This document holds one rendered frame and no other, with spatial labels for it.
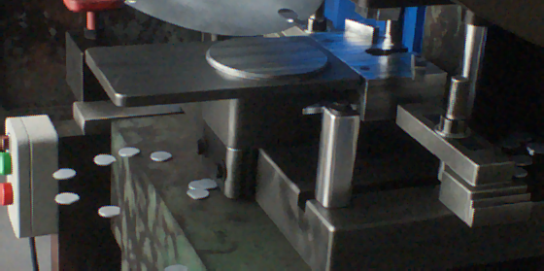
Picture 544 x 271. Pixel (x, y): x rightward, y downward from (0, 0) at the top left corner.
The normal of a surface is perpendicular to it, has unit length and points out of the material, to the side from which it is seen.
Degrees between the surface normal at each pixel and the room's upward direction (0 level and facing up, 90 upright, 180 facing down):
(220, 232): 0
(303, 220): 90
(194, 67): 0
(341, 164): 90
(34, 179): 90
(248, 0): 130
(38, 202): 90
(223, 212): 0
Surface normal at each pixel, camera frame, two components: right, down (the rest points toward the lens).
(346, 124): 0.37, 0.37
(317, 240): -0.93, 0.08
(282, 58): 0.07, -0.93
